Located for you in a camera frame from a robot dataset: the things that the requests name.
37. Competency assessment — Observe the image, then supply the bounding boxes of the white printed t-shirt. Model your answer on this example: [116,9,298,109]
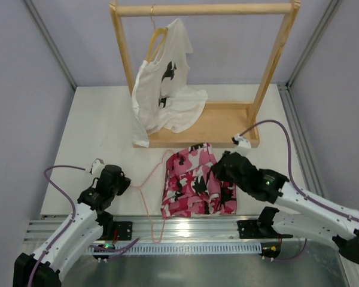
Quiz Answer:
[131,19,209,148]

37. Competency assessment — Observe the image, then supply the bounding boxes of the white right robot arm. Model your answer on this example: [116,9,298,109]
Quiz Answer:
[211,151,359,264]

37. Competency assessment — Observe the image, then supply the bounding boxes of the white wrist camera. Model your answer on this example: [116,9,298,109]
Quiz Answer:
[232,134,252,157]
[85,158,105,177]

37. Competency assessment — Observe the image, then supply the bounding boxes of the yellow clothes hanger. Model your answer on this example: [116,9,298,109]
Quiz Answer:
[145,4,169,63]

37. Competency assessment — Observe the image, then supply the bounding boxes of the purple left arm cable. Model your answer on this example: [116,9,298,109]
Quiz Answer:
[26,164,140,287]

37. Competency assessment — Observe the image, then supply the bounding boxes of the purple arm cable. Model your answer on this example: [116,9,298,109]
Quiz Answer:
[26,164,140,287]
[233,120,359,263]

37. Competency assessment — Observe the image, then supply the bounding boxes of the wooden clothes rack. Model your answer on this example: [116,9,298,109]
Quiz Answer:
[109,1,300,148]

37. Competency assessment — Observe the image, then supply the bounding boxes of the aluminium frame rail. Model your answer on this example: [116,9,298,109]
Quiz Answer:
[25,214,351,242]

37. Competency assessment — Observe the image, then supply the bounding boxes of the pink wire clothes hanger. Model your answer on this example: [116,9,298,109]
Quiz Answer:
[132,149,174,244]

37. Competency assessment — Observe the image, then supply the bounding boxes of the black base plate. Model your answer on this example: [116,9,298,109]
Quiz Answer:
[111,221,133,242]
[237,219,263,239]

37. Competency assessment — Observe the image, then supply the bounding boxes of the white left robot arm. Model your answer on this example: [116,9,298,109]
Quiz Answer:
[13,160,131,286]

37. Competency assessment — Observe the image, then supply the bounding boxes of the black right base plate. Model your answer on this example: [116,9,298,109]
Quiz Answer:
[237,219,263,239]

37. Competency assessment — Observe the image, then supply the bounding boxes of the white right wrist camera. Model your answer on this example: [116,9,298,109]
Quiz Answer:
[232,134,252,157]

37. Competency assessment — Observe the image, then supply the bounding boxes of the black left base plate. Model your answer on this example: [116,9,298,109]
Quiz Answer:
[111,221,133,242]

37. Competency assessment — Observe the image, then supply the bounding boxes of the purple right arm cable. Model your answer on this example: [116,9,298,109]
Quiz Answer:
[233,120,359,263]

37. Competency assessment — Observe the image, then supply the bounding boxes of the pink camouflage trousers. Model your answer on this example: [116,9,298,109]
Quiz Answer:
[161,143,238,219]

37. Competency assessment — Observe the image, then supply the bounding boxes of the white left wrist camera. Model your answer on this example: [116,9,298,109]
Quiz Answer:
[85,158,105,177]

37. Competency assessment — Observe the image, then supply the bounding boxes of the slotted cable duct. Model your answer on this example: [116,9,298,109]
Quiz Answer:
[84,242,262,257]

